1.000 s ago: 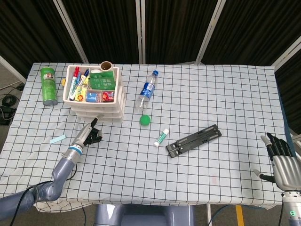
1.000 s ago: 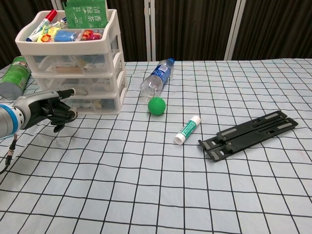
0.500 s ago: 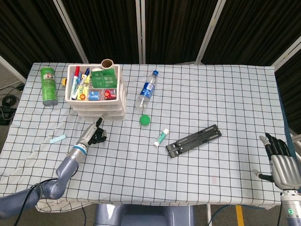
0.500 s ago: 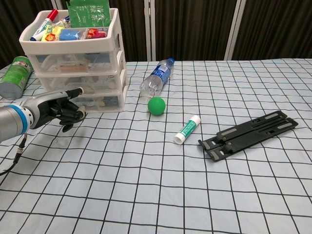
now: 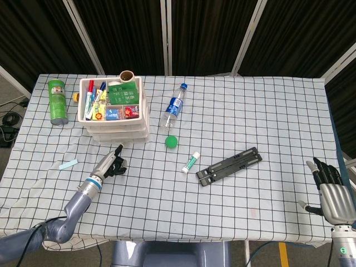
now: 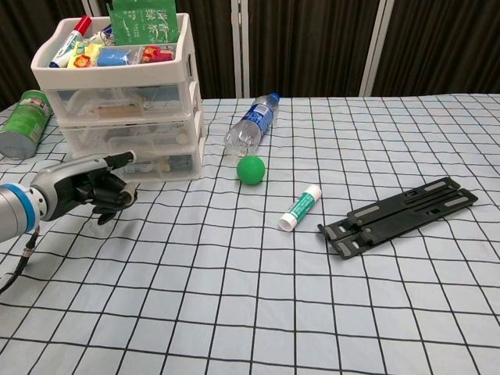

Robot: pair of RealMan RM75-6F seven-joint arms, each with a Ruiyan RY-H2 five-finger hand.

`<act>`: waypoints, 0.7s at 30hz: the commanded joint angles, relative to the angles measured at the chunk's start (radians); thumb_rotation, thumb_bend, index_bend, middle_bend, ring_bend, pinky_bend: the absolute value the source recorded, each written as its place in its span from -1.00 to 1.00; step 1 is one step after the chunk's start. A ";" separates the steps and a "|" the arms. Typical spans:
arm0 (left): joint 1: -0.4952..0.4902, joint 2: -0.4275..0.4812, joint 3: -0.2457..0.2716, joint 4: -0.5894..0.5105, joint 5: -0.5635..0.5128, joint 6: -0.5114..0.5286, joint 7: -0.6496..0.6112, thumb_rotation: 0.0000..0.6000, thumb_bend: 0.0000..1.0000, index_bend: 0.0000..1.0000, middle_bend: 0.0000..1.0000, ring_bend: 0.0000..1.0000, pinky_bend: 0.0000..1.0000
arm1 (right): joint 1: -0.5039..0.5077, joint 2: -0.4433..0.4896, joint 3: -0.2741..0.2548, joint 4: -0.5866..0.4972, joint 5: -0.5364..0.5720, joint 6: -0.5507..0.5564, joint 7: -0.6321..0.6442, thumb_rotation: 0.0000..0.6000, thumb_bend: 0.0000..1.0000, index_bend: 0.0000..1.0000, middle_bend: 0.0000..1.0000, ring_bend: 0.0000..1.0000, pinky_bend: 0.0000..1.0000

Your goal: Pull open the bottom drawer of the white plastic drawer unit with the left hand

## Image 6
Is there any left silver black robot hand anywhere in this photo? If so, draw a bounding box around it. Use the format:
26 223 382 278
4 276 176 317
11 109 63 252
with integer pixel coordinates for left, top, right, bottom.
30 150 138 226

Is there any green white glue stick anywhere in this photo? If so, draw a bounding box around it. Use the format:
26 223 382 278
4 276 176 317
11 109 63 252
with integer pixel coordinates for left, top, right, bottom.
277 184 323 234

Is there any green ball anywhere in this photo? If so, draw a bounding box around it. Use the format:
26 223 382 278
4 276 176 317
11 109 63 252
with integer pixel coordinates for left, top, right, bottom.
237 155 267 185

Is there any red capped whiteboard marker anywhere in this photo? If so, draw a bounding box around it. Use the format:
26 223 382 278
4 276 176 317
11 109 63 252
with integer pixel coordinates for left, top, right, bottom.
48 15 93 69

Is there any red snack packet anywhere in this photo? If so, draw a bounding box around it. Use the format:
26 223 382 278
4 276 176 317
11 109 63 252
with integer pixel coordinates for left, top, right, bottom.
141 45 177 64

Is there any white plastic drawer unit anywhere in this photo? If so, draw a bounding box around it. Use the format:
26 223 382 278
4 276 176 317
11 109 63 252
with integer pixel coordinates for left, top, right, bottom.
30 12 206 184

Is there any blue packet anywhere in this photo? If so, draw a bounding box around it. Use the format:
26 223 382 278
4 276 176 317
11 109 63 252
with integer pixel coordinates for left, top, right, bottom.
96 45 132 67

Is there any black folding laptop stand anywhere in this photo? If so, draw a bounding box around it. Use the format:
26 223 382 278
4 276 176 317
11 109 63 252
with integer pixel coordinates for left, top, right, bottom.
316 176 480 262

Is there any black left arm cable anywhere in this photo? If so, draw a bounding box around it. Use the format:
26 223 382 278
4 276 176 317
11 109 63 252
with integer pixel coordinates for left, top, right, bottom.
0 229 41 296

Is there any black folding screen white frame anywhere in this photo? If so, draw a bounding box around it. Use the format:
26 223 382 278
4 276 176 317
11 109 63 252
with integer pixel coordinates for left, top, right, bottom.
0 0 500 113

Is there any clear drawer with small parts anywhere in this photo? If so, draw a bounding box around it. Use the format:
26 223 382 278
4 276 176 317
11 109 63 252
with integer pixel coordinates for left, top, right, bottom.
73 146 203 183

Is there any wooden block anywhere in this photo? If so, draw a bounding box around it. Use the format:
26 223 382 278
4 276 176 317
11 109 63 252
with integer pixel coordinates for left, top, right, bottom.
97 105 142 118

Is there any green chip can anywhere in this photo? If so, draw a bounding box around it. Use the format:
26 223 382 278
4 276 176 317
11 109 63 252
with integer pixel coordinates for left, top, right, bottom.
0 88 55 159

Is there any yellow lion packet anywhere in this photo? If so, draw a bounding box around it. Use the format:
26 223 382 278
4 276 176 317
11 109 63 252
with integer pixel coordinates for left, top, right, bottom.
66 41 104 70

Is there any clear drawer with die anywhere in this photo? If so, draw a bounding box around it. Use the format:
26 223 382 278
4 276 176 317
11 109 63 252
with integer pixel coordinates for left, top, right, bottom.
62 116 201 152

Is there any clear bottle blue label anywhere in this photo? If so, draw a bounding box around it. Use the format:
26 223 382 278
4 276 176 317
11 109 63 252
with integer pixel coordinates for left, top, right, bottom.
223 91 281 159

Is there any clear drawer with wooden block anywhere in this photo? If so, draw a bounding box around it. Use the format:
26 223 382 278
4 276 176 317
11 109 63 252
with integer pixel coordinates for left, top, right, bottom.
46 83 198 120

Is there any green tea packet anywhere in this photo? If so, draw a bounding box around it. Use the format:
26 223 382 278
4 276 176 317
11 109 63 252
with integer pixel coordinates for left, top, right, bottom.
108 2 179 46
111 0 177 9

